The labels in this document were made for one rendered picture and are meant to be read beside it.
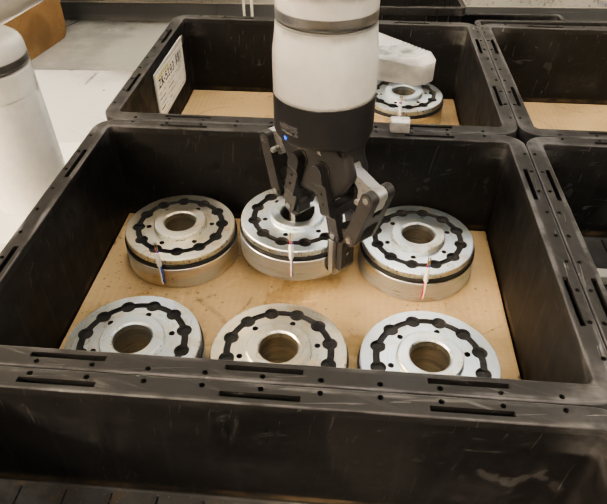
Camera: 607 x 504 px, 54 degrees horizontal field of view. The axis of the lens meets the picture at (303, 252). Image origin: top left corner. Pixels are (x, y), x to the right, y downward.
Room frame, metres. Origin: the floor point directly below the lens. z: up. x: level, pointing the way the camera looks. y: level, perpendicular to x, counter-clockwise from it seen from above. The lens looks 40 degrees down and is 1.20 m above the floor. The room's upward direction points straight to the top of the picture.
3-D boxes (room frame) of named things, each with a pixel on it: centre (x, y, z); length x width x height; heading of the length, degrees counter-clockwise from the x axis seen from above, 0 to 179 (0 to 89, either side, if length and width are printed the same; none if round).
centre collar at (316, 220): (0.43, 0.01, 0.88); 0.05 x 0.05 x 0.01
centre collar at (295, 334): (0.29, 0.02, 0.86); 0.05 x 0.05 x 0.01
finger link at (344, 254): (0.38, -0.04, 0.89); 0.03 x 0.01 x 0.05; 41
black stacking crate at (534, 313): (0.36, 0.01, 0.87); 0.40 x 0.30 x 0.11; 85
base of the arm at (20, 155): (0.63, 0.34, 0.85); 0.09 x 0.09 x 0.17; 9
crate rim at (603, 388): (0.36, 0.01, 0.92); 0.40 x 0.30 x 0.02; 85
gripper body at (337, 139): (0.41, -0.02, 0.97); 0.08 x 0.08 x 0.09
